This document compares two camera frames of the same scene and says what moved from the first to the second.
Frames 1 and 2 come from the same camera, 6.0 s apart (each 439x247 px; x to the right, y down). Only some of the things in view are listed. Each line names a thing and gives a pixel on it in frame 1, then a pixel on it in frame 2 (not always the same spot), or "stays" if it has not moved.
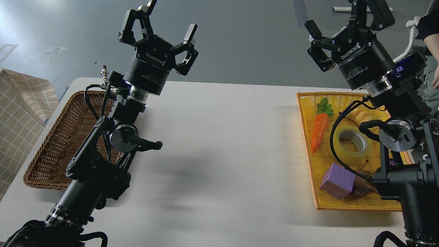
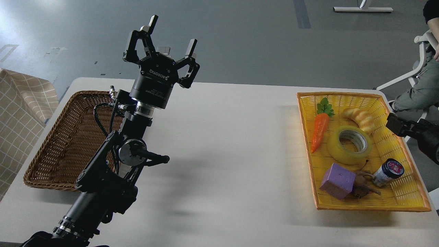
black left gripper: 149,69 → 158,74
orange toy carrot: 325,111 stays
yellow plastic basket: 342,133 stays
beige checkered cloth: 26,101 stays
